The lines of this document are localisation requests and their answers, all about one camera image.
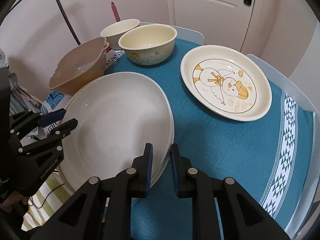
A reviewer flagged cream bowl with duck print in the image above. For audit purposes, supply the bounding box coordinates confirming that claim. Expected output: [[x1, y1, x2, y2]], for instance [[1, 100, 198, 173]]
[[118, 24, 177, 66]]

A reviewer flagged black curved rack pole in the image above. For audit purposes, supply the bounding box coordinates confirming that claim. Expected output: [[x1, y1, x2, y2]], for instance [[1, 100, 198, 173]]
[[1, 0, 81, 45]]

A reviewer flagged pile of clothes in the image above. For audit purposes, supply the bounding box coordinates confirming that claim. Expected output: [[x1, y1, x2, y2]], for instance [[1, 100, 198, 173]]
[[0, 49, 45, 140]]

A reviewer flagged blue patterned tablecloth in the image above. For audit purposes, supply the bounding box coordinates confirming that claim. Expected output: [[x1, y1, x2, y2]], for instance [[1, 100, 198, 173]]
[[63, 40, 314, 237]]

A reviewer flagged white panel door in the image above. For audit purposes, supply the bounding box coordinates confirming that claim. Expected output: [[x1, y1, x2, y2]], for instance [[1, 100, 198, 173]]
[[168, 0, 255, 51]]

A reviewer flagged beige square plastic bowl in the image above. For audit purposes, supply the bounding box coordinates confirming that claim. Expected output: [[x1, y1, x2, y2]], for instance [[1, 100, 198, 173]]
[[48, 37, 110, 95]]

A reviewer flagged white duck cartoon plate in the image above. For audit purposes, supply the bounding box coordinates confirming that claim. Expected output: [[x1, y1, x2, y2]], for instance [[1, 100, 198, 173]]
[[180, 45, 272, 122]]

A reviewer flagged plain white plate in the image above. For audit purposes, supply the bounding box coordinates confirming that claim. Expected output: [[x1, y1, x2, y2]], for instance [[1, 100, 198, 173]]
[[59, 72, 174, 192]]

